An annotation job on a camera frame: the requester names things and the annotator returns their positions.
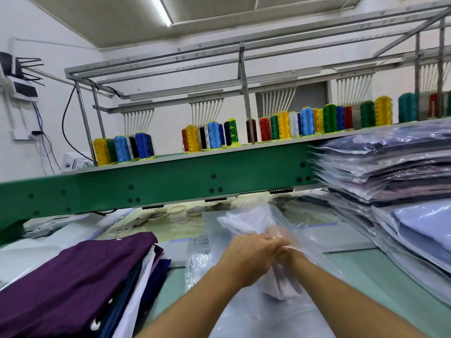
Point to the white wall socket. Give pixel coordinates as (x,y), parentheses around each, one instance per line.
(25,133)

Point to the person's left hand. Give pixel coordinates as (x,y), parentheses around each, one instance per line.
(246,258)

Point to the grey metal thread rack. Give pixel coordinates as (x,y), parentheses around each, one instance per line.
(243,81)

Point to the row of coloured thread spools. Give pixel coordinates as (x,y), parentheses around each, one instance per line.
(296,123)

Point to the stack of bagged garments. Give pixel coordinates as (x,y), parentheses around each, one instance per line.
(387,165)

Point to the person's right hand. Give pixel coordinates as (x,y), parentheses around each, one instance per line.
(290,253)

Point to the green machine beam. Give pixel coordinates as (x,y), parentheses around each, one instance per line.
(148,183)

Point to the person's right forearm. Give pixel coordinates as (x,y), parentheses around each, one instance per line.
(359,302)

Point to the ceiling light tube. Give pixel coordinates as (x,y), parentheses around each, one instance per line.
(160,9)

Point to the wall router with antennas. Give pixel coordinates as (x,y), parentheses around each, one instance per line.
(17,77)

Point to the white box device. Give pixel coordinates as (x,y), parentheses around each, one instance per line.
(74,162)

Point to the white garment red logo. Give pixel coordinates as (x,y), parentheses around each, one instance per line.
(243,220)

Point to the single clear plastic bag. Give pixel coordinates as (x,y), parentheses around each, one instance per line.
(402,239)
(313,239)

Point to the stack of plastic bags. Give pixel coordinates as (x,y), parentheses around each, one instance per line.
(239,317)

